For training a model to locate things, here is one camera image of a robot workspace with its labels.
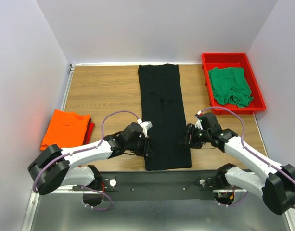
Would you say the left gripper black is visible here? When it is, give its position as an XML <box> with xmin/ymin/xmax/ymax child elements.
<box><xmin>126</xmin><ymin>135</ymin><xmax>156</xmax><ymax>158</ymax></box>

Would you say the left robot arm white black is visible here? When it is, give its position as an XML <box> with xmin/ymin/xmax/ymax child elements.
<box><xmin>27</xmin><ymin>121</ymin><xmax>153</xmax><ymax>195</ymax></box>

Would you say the red plastic bin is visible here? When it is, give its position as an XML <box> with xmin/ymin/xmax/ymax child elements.
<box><xmin>202</xmin><ymin>52</ymin><xmax>266</xmax><ymax>115</ymax></box>

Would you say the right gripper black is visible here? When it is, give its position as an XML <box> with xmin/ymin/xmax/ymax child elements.
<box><xmin>177</xmin><ymin>123</ymin><xmax>211</xmax><ymax>150</ymax></box>

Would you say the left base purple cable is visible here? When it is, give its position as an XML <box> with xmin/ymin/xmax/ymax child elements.
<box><xmin>79</xmin><ymin>184</ymin><xmax>114</xmax><ymax>211</ymax></box>

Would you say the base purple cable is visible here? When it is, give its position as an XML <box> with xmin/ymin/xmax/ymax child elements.
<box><xmin>79</xmin><ymin>184</ymin><xmax>114</xmax><ymax>211</ymax></box>
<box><xmin>218</xmin><ymin>190</ymin><xmax>250</xmax><ymax>208</ymax></box>

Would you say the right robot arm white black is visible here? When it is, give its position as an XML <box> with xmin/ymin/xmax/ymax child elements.
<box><xmin>180</xmin><ymin>111</ymin><xmax>295</xmax><ymax>215</ymax></box>

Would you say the red folded t shirt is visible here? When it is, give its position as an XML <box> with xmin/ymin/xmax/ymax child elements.
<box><xmin>83</xmin><ymin>118</ymin><xmax>95</xmax><ymax>145</ymax></box>

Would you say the orange folded t shirt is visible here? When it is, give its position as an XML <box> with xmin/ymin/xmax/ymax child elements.
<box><xmin>40</xmin><ymin>109</ymin><xmax>91</xmax><ymax>151</ymax></box>

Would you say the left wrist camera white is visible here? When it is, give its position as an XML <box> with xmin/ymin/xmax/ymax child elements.
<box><xmin>137</xmin><ymin>118</ymin><xmax>153</xmax><ymax>137</ymax></box>

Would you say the aluminium frame rail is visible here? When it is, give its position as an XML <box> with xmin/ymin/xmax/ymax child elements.
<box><xmin>22</xmin><ymin>186</ymin><xmax>295</xmax><ymax>231</ymax></box>

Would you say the black t shirt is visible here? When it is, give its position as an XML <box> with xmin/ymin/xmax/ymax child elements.
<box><xmin>138</xmin><ymin>64</ymin><xmax>192</xmax><ymax>171</ymax></box>

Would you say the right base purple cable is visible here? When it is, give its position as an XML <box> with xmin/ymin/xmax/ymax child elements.
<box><xmin>218</xmin><ymin>190</ymin><xmax>250</xmax><ymax>208</ymax></box>

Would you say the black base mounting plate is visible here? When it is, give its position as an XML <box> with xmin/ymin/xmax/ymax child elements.
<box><xmin>72</xmin><ymin>170</ymin><xmax>244</xmax><ymax>202</ymax></box>

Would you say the green t shirt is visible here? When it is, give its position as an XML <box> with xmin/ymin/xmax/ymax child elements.
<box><xmin>208</xmin><ymin>67</ymin><xmax>254</xmax><ymax>108</ymax></box>

